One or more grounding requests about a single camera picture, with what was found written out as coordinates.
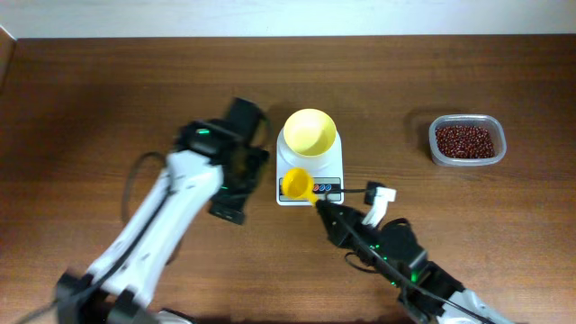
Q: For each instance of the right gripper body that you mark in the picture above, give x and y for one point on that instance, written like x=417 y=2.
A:
x=344 y=223

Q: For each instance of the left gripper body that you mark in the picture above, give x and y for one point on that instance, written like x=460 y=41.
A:
x=229 y=209

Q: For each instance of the yellow measuring scoop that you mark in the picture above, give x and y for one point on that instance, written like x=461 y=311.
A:
x=298 y=185

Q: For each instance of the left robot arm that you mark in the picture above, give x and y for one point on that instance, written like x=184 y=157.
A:
x=213 y=163

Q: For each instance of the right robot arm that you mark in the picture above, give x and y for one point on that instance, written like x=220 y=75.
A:
x=428 y=293

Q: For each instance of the white digital kitchen scale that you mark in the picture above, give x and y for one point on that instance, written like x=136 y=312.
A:
x=326 y=171

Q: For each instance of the yellow plastic bowl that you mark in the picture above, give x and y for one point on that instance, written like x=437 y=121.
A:
x=310 y=132

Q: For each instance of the clear plastic container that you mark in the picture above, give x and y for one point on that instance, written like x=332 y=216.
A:
x=484 y=121

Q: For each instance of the red beans in container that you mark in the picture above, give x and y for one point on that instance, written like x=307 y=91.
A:
x=465 y=142

